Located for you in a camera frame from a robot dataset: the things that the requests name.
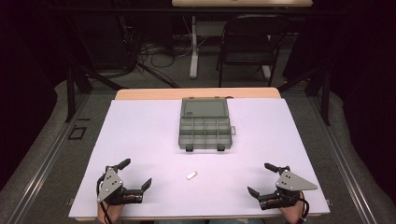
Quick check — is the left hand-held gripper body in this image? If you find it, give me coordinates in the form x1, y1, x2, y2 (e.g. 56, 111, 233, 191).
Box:
95, 166, 145, 206

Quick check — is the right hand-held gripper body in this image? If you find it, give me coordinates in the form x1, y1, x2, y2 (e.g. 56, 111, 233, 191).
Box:
258, 169, 318, 211

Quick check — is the person's left hand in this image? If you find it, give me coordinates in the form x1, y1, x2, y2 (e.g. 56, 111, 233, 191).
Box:
96, 193, 138, 224

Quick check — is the person's right hand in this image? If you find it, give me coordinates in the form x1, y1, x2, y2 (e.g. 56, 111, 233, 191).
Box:
277, 192, 308, 224

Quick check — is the white table cover board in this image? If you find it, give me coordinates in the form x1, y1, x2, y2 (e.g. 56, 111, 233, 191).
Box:
68, 98, 331, 219

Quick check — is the grey plastic compartment box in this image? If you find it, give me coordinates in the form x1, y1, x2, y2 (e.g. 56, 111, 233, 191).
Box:
177, 96, 237, 153

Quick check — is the wooden table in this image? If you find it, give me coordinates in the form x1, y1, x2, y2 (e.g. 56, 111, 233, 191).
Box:
74, 87, 323, 222

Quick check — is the black folding chair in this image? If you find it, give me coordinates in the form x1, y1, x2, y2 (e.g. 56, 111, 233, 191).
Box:
216, 13, 292, 89

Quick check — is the white-legged desk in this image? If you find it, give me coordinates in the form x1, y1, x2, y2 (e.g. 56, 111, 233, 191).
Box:
171, 0, 314, 80

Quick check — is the aluminium floor rail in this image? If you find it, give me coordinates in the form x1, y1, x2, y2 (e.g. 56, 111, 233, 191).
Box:
6, 92, 92, 224
307, 92, 379, 224

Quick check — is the black metal frame stand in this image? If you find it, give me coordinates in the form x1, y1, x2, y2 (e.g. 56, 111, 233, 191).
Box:
276, 63, 332, 127
63, 61, 126, 124

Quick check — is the bundle of floor cables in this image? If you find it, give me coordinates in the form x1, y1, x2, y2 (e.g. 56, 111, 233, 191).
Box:
122, 27, 194, 90

